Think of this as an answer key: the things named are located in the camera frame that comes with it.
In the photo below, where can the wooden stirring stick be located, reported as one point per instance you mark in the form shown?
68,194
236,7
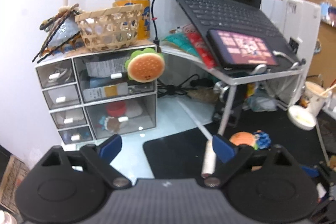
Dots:
328,90

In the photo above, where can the white box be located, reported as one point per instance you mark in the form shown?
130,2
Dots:
302,16

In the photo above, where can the woven bamboo basket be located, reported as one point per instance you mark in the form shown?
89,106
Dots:
110,29

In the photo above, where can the pinned photo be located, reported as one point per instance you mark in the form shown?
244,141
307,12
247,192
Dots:
332,15

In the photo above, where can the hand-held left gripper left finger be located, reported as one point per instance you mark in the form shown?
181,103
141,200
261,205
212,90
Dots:
111,145

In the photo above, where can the blue knitted charm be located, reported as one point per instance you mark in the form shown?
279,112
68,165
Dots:
262,140

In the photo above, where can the small drawer with paper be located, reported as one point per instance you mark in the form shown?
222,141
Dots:
76,113

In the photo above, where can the clear bag under stand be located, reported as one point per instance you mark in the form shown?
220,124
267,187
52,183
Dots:
262,103

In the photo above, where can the small empty clear drawer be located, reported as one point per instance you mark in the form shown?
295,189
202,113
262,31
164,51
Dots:
68,95

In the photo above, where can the blue and brown plush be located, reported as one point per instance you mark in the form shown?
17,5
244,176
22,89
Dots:
113,124

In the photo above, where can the large drawer with papers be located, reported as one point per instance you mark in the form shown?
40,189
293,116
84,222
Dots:
105,66

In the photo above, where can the small drawer with blue bits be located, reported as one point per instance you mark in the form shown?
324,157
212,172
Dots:
84,133

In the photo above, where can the smiling hamburger plush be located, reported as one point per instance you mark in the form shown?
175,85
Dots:
145,66

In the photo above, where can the yellow pen cup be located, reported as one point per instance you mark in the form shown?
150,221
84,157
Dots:
145,22

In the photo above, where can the cork board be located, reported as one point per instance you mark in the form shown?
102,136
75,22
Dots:
325,50

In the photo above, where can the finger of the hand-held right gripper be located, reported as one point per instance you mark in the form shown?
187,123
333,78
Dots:
311,171

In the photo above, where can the white laptop stand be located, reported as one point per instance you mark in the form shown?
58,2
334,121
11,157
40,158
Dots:
228,108

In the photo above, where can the white desktop drawer cabinet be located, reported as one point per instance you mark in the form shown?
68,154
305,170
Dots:
149,46

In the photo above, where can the white roller rod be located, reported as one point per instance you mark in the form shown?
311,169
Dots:
210,161

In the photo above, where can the large drawer with plush toys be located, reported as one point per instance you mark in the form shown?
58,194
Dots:
147,119

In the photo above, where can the brown speckled packet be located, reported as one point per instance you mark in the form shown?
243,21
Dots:
203,96

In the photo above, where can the hamburger toy with lettuce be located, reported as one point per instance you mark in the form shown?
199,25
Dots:
241,138

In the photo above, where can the red snack packet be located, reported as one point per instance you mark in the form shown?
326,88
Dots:
202,50

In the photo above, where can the green snack packet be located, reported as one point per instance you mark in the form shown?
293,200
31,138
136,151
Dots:
181,41

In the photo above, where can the black tablet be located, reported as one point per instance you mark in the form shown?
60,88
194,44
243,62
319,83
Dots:
241,47

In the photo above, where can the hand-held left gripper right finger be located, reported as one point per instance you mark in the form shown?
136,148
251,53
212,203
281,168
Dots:
223,149

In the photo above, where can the black desk mat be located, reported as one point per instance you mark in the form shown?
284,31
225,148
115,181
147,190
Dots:
178,155

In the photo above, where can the white paper cup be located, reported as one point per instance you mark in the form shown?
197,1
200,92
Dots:
315,100

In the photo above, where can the white shallow dish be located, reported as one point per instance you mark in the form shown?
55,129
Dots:
302,117

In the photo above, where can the patterned box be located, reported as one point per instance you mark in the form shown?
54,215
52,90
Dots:
13,176

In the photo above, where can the blue roof craft ornament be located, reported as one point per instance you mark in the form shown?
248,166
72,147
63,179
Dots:
63,32

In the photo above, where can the silver and black speaker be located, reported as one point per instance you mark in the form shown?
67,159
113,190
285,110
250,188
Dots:
220,91

